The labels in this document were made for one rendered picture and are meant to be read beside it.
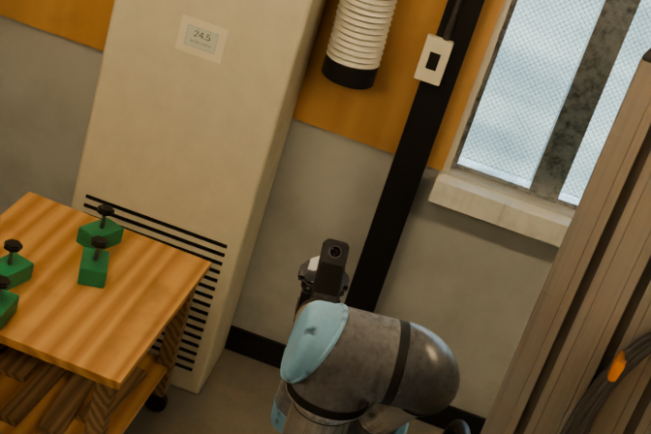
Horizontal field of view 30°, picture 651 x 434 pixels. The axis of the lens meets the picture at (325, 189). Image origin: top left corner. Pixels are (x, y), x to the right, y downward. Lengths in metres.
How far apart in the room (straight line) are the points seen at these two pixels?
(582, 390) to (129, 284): 2.23
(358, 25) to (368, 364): 1.81
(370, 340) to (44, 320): 1.58
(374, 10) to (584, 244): 2.23
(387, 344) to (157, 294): 1.71
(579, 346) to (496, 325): 2.68
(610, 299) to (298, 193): 2.66
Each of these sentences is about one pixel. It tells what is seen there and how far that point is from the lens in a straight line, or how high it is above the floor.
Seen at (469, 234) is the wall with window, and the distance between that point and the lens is 3.68.
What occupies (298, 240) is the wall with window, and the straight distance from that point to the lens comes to 3.79.
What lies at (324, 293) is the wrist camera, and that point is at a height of 1.24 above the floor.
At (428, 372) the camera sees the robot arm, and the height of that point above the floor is 1.43.
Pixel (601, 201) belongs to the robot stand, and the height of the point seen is 1.89.
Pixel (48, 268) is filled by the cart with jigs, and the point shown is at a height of 0.53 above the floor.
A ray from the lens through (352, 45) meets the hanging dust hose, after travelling 3.32.
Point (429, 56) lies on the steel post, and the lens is 3.38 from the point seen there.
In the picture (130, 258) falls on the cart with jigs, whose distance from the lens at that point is 3.37.
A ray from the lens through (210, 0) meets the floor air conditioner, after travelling 3.26.
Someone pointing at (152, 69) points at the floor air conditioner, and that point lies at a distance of 3.38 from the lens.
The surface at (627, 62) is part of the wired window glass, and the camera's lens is 3.54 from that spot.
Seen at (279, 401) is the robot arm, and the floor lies 1.12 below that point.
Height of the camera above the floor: 2.31
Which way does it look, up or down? 26 degrees down
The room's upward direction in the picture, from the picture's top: 18 degrees clockwise
